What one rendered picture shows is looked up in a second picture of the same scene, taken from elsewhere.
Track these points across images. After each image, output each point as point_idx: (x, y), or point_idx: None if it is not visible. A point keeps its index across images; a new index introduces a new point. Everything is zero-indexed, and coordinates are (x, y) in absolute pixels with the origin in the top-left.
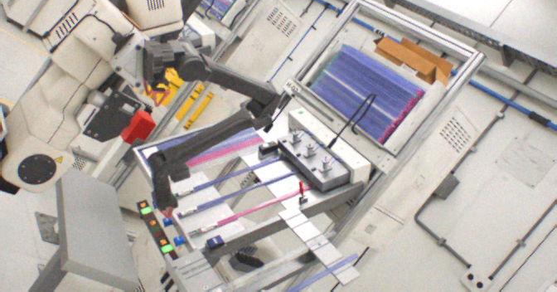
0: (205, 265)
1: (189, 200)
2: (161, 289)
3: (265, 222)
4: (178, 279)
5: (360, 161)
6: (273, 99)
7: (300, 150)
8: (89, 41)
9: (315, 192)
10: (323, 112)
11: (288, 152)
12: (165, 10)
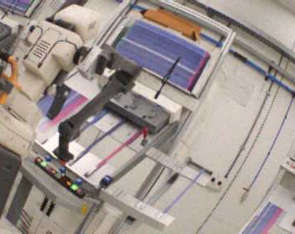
0: (123, 192)
1: None
2: (43, 214)
3: (127, 162)
4: (118, 201)
5: (175, 106)
6: (138, 71)
7: (125, 102)
8: (65, 56)
9: (148, 134)
10: None
11: (115, 106)
12: (94, 28)
